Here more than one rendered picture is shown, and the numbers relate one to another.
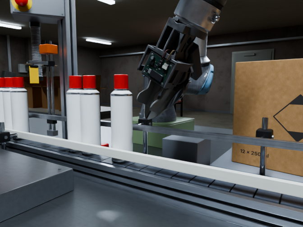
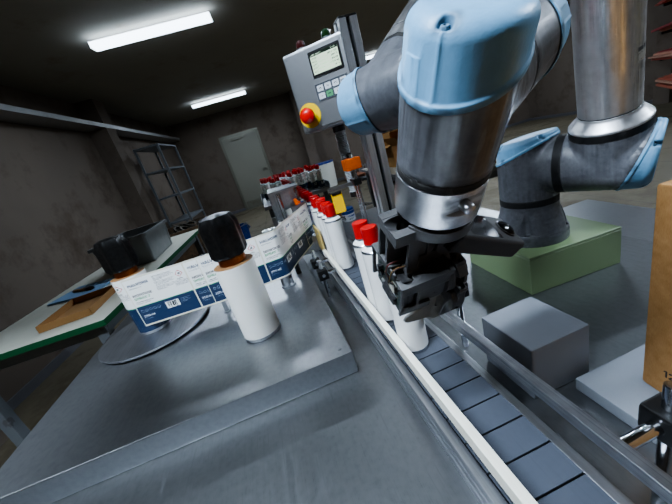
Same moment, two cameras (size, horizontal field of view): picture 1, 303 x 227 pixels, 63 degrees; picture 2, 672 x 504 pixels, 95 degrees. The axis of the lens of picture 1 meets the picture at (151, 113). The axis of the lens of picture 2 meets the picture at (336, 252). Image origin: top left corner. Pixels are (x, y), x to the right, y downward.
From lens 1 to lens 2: 36 cm
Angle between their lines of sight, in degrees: 48
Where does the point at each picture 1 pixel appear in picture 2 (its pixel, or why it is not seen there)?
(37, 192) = (312, 377)
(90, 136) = (381, 302)
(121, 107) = not seen: hidden behind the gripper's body
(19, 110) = (335, 241)
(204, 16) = (433, 215)
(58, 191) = (338, 374)
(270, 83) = not seen: outside the picture
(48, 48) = (347, 165)
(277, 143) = (657, 487)
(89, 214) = (348, 426)
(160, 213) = (421, 466)
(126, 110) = not seen: hidden behind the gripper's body
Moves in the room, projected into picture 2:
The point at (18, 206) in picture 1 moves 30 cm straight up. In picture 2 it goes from (296, 391) to (234, 245)
